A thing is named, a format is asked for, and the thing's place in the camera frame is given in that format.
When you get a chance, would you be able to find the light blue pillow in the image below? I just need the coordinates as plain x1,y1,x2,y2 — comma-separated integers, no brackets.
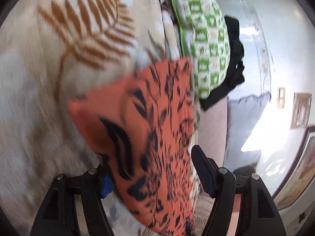
223,92,271,172

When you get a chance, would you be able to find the wall electrical box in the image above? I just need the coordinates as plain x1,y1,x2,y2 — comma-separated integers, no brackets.
290,92,312,130

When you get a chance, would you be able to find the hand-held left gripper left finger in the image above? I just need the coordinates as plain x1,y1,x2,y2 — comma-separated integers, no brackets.
30,163,116,236

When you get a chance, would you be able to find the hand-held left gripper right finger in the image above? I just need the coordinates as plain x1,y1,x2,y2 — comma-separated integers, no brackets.
191,145,287,236

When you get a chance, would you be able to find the pink sofa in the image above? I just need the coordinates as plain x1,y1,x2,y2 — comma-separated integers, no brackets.
194,96,229,197

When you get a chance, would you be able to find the dark framed painting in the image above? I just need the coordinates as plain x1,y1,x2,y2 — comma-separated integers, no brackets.
273,125,315,211

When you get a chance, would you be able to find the orange black floral garment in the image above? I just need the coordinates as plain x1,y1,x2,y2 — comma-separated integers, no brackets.
68,58,197,236

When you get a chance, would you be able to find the cream leaf print blanket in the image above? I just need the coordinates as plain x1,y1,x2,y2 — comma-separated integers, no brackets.
0,0,197,236

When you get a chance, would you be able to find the green checked pillow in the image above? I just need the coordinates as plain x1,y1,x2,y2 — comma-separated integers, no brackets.
155,0,231,100

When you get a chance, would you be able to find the beige wall switch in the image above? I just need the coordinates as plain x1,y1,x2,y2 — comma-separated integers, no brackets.
277,87,286,109

